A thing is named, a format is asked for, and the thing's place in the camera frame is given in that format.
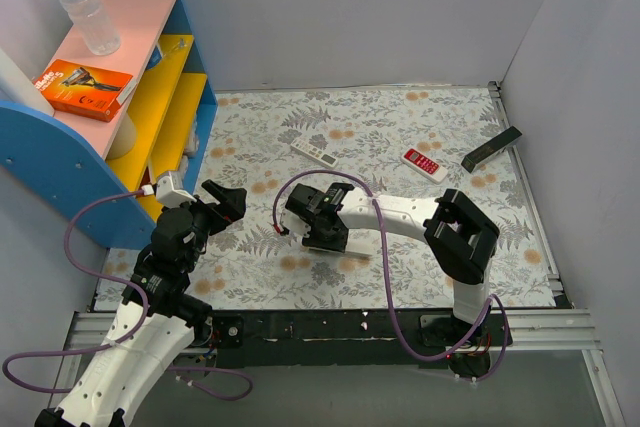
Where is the orange razor box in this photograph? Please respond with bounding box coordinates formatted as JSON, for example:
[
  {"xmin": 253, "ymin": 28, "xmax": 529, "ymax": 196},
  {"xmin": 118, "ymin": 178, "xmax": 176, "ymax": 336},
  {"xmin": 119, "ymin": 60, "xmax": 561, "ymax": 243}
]
[{"xmin": 34, "ymin": 59, "xmax": 138, "ymax": 123}]

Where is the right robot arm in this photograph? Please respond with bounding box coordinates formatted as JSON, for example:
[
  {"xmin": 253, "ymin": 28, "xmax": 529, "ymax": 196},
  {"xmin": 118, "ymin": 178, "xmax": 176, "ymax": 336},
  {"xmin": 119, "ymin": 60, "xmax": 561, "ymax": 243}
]
[{"xmin": 280, "ymin": 182, "xmax": 500, "ymax": 345}]

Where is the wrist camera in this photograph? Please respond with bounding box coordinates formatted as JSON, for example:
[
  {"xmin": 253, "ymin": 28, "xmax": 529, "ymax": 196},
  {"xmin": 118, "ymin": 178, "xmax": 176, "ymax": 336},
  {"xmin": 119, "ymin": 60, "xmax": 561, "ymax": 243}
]
[
  {"xmin": 141, "ymin": 171, "xmax": 196, "ymax": 208},
  {"xmin": 279, "ymin": 209, "xmax": 311, "ymax": 238}
]

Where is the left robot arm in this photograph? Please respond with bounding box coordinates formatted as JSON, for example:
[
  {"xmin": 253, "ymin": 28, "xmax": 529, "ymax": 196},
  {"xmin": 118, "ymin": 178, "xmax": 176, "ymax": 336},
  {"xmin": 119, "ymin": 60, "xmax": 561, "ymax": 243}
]
[{"xmin": 35, "ymin": 179, "xmax": 247, "ymax": 426}]

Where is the red and white remote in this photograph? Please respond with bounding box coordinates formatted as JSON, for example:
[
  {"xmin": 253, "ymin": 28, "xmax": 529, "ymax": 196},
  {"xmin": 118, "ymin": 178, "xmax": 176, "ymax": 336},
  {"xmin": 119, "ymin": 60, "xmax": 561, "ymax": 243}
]
[{"xmin": 401, "ymin": 148, "xmax": 448, "ymax": 184}]

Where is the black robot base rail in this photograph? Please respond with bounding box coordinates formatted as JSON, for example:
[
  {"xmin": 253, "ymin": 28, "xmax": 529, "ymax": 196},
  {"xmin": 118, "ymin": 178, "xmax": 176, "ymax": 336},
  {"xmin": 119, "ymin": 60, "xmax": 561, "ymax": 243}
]
[{"xmin": 177, "ymin": 307, "xmax": 513, "ymax": 378}]

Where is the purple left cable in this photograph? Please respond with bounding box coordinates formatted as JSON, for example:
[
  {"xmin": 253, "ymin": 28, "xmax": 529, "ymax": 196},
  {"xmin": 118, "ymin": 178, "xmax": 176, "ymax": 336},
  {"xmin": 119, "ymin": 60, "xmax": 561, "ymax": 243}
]
[{"xmin": 2, "ymin": 189, "xmax": 254, "ymax": 402}]

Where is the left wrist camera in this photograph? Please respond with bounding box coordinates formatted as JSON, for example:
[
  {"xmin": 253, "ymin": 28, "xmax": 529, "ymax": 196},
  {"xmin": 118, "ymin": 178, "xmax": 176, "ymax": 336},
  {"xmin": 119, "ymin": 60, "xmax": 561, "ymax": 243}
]
[{"xmin": 141, "ymin": 171, "xmax": 196, "ymax": 208}]

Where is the black rectangular box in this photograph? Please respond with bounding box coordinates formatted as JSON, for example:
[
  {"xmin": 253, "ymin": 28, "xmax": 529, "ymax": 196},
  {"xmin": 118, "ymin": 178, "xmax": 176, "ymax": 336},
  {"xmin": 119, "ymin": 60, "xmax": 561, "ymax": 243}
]
[{"xmin": 461, "ymin": 126, "xmax": 522, "ymax": 173}]

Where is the purple cable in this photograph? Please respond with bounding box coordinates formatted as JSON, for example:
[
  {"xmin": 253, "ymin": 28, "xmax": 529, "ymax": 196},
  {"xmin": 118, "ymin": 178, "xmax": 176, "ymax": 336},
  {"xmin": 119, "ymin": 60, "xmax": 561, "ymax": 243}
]
[
  {"xmin": 272, "ymin": 170, "xmax": 511, "ymax": 381},
  {"xmin": 2, "ymin": 189, "xmax": 254, "ymax": 402}
]

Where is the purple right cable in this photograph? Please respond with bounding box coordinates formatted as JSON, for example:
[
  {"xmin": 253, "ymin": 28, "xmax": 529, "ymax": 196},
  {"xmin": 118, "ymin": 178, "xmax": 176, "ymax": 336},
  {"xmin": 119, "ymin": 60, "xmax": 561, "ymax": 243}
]
[{"xmin": 272, "ymin": 170, "xmax": 511, "ymax": 381}]

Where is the blue shelf unit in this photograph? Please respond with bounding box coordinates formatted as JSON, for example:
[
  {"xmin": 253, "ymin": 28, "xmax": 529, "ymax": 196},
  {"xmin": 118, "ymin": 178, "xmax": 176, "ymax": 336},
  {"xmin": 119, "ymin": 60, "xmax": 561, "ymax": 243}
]
[{"xmin": 1, "ymin": 0, "xmax": 217, "ymax": 249}]

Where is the white air conditioner remote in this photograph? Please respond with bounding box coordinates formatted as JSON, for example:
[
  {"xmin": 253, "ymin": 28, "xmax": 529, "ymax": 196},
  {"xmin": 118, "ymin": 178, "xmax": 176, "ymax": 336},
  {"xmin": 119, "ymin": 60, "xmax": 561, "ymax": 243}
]
[{"xmin": 290, "ymin": 138, "xmax": 338, "ymax": 169}]

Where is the floral table mat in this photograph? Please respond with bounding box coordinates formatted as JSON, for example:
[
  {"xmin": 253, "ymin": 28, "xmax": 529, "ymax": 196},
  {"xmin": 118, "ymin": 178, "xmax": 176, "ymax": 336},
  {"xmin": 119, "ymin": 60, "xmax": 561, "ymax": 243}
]
[{"xmin": 94, "ymin": 86, "xmax": 561, "ymax": 311}]

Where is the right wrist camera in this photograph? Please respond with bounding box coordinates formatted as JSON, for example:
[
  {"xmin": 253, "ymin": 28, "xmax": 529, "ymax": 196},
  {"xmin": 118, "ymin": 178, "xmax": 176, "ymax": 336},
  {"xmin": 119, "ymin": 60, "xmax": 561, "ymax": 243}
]
[{"xmin": 279, "ymin": 209, "xmax": 311, "ymax": 238}]

